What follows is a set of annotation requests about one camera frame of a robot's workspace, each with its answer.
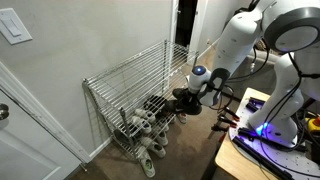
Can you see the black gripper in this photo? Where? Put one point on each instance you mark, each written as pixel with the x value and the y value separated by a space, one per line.
pixel 194 97

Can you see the black sneaker with white swoosh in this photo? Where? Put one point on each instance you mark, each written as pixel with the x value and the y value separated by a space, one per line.
pixel 180 108

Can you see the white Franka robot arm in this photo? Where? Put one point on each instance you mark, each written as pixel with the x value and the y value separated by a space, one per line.
pixel 240 40

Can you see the grey sneaker orange insole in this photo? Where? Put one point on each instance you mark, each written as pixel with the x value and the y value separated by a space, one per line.
pixel 182 118

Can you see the black shoe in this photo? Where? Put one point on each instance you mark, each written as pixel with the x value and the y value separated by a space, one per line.
pixel 154 103

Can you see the black aluminium extrusion bar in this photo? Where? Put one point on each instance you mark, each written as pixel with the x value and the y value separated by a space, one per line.
pixel 256 156
pixel 246 132

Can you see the white sneaker green insole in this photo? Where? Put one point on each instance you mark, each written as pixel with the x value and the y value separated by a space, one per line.
pixel 147 165
pixel 156 150

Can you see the grey sofa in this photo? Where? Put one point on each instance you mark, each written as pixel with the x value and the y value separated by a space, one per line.
pixel 263 85

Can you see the black slipper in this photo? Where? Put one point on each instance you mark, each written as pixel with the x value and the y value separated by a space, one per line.
pixel 129 132
pixel 120 138

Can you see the light wooden table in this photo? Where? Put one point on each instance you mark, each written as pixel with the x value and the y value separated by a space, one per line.
pixel 233 163

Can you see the white baseboard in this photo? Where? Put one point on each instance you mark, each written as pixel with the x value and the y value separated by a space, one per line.
pixel 100 148

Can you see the yellow red emergency stop button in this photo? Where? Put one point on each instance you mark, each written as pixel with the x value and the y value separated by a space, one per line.
pixel 314 124

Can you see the small metal door stopper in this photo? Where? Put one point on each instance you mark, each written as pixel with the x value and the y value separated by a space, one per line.
pixel 83 167

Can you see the black control box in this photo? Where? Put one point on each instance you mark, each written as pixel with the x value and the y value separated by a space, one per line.
pixel 316 151

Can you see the white door with deadbolt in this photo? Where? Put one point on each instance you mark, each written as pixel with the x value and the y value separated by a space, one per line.
pixel 30 153

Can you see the dark metal door knob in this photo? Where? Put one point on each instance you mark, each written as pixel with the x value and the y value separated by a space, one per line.
pixel 3 111

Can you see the small black mounting bracket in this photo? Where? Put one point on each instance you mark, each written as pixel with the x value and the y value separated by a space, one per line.
pixel 255 105

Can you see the white door frame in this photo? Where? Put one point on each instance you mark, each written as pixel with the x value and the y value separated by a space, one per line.
pixel 173 20

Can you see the white door frame trim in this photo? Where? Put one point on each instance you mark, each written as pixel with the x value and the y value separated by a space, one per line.
pixel 43 116

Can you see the white light switch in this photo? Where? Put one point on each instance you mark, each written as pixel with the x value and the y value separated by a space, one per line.
pixel 13 26

